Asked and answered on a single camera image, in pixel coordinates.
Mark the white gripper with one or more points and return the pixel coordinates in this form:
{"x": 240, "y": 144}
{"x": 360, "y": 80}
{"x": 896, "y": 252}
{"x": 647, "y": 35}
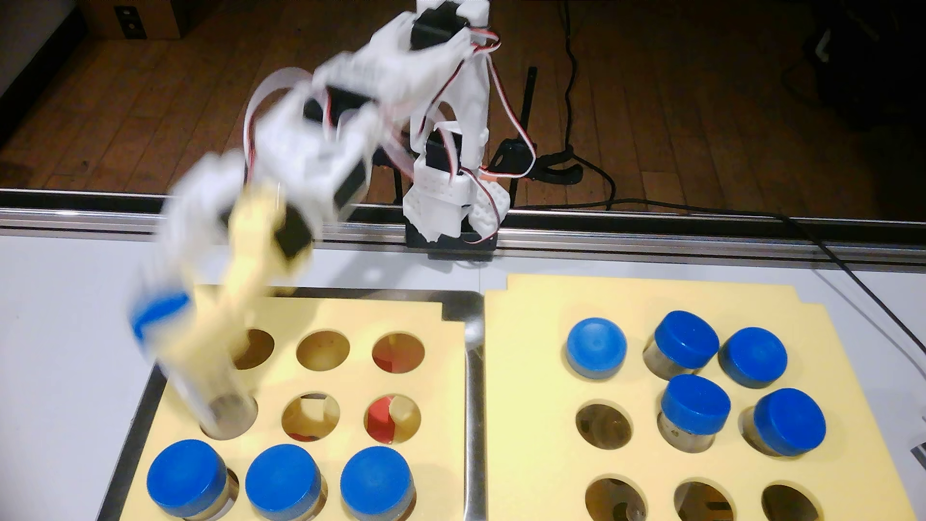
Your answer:
{"x": 254, "y": 235}

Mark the blue capped test tube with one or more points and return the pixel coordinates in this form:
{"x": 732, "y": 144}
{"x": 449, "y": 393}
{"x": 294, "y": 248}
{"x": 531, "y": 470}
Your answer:
{"x": 790, "y": 422}
{"x": 283, "y": 481}
{"x": 597, "y": 347}
{"x": 752, "y": 357}
{"x": 187, "y": 477}
{"x": 155, "y": 310}
{"x": 377, "y": 482}
{"x": 696, "y": 404}
{"x": 687, "y": 338}

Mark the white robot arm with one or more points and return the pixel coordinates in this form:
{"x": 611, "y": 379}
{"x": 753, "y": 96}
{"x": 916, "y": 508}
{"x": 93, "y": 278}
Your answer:
{"x": 474, "y": 108}

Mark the cardboard box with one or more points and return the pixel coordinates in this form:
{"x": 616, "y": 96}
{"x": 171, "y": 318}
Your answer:
{"x": 155, "y": 18}

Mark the yellow foam rack in tray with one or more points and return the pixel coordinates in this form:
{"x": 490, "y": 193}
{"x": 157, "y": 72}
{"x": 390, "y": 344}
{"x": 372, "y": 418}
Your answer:
{"x": 441, "y": 448}

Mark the metal tray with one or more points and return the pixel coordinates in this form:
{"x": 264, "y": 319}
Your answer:
{"x": 474, "y": 434}

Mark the large yellow foam rack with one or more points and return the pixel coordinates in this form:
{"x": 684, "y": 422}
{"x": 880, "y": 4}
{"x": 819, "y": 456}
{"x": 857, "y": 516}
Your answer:
{"x": 535, "y": 434}

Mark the black bag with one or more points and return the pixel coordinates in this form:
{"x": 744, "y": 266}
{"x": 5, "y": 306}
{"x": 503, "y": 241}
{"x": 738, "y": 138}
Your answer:
{"x": 868, "y": 65}

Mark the grey object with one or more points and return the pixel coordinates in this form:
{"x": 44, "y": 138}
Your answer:
{"x": 920, "y": 454}

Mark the aluminium table edge rail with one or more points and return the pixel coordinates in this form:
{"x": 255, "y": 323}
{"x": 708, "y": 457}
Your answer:
{"x": 72, "y": 217}

